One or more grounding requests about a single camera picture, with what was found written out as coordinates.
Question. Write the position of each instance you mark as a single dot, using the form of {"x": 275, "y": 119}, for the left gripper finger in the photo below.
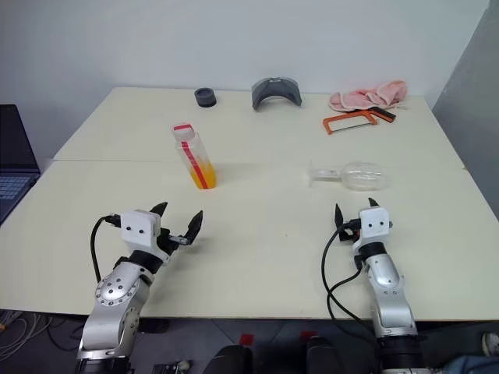
{"x": 161, "y": 209}
{"x": 195, "y": 228}

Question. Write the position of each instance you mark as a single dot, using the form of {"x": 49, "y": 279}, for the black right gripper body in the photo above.
{"x": 347, "y": 231}

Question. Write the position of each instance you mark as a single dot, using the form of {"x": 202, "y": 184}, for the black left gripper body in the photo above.
{"x": 171, "y": 241}

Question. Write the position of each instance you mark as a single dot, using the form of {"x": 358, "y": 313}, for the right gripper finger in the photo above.
{"x": 338, "y": 218}
{"x": 373, "y": 204}

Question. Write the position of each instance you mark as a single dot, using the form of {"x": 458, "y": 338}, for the plastic bottle with orange liquid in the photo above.
{"x": 200, "y": 171}

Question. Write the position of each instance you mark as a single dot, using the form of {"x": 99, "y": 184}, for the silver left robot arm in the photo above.
{"x": 115, "y": 300}

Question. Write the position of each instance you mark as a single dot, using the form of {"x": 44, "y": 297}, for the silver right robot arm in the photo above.
{"x": 390, "y": 296}

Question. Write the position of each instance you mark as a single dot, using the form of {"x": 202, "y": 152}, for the clear wine glass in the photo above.
{"x": 364, "y": 175}

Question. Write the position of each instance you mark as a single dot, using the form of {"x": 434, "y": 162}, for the orange hacksaw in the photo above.
{"x": 331, "y": 124}

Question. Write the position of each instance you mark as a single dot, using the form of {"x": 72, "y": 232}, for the pink cloth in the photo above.
{"x": 362, "y": 97}

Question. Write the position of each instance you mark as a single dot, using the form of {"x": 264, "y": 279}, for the red floor marker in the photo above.
{"x": 246, "y": 339}
{"x": 309, "y": 335}

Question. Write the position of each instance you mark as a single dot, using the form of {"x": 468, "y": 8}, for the black round container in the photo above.
{"x": 205, "y": 98}

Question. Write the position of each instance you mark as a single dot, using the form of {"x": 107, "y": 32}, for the small black floor device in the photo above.
{"x": 171, "y": 368}

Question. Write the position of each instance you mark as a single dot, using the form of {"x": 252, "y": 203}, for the dark rounded shape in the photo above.
{"x": 234, "y": 360}
{"x": 323, "y": 356}

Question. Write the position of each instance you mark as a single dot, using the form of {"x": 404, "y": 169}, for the grey cap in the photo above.
{"x": 276, "y": 91}

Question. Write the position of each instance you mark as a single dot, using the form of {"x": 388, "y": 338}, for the dark laptop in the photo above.
{"x": 13, "y": 156}

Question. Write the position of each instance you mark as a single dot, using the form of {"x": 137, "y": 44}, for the grey shoe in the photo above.
{"x": 491, "y": 343}

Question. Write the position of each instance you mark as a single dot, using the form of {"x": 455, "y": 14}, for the blue jeans leg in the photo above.
{"x": 471, "y": 366}

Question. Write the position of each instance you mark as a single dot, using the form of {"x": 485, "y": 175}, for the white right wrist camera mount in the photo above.
{"x": 374, "y": 228}

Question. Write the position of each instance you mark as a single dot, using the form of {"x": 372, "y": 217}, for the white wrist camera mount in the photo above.
{"x": 138, "y": 230}
{"x": 374, "y": 228}

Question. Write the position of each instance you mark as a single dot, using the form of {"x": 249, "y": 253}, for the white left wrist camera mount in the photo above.
{"x": 138, "y": 230}

